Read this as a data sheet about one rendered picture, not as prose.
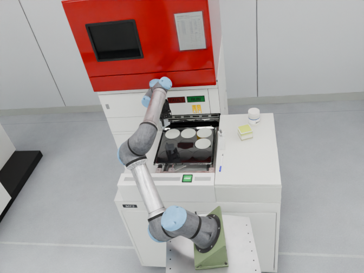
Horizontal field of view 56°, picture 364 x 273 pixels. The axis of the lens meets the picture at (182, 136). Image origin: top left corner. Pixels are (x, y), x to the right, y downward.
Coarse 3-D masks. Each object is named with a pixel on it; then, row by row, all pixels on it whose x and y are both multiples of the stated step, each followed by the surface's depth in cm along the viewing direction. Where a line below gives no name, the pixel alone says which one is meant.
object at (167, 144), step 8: (168, 128) 236; (176, 128) 235; (184, 128) 234; (192, 128) 232; (200, 128) 231; (208, 136) 223; (168, 144) 223; (176, 144) 222; (184, 144) 221; (192, 144) 220; (160, 152) 218; (168, 152) 217; (176, 152) 216; (184, 152) 215; (192, 152) 214; (200, 152) 213; (208, 152) 212; (160, 160) 212; (168, 160) 211; (176, 160) 210; (184, 160) 209; (192, 160) 208; (200, 160) 207; (208, 160) 206
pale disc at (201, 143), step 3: (198, 141) 221; (201, 141) 220; (204, 141) 220; (207, 141) 220; (195, 144) 219; (198, 144) 219; (201, 144) 218; (204, 144) 218; (207, 144) 218; (198, 147) 216; (201, 147) 216; (204, 147) 216
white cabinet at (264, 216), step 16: (128, 208) 206; (144, 208) 204; (192, 208) 198; (208, 208) 196; (224, 208) 194; (240, 208) 192; (256, 208) 190; (272, 208) 188; (128, 224) 217; (144, 224) 214; (256, 224) 199; (272, 224) 197; (144, 240) 227; (256, 240) 210; (272, 240) 207; (144, 256) 240; (160, 256) 237; (272, 256) 218
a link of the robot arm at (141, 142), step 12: (156, 84) 189; (168, 84) 187; (156, 96) 181; (156, 108) 176; (144, 120) 171; (156, 120) 173; (144, 132) 165; (156, 132) 169; (132, 144) 165; (144, 144) 164
